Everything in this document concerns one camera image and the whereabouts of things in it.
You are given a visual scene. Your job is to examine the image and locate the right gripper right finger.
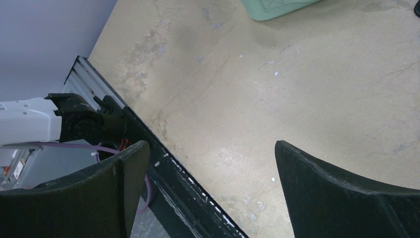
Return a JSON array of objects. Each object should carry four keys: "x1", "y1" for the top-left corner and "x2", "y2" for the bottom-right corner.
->
[{"x1": 275, "y1": 140, "x2": 420, "y2": 238}]

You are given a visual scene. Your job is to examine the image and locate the black metal base frame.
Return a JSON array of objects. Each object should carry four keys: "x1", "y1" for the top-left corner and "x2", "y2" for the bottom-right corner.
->
[{"x1": 64, "y1": 56, "x2": 246, "y2": 238}]

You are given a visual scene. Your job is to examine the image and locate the mint green storage case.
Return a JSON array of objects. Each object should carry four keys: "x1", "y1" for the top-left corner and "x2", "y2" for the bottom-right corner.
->
[{"x1": 241, "y1": 0, "x2": 319, "y2": 21}]

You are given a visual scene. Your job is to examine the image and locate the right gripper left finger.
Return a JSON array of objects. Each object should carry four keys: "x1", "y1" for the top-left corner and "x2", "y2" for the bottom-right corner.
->
[{"x1": 0, "y1": 141, "x2": 150, "y2": 238}]

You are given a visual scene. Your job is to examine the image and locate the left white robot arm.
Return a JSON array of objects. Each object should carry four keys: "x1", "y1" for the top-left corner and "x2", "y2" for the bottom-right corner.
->
[{"x1": 0, "y1": 93, "x2": 127, "y2": 146}]

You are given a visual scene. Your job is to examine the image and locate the black handled scissors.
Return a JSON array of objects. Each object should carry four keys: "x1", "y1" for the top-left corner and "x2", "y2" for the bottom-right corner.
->
[{"x1": 414, "y1": 0, "x2": 420, "y2": 18}]

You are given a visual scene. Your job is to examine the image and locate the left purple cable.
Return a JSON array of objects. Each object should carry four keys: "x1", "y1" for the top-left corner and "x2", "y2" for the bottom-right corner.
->
[{"x1": 0, "y1": 141, "x2": 153, "y2": 214}]

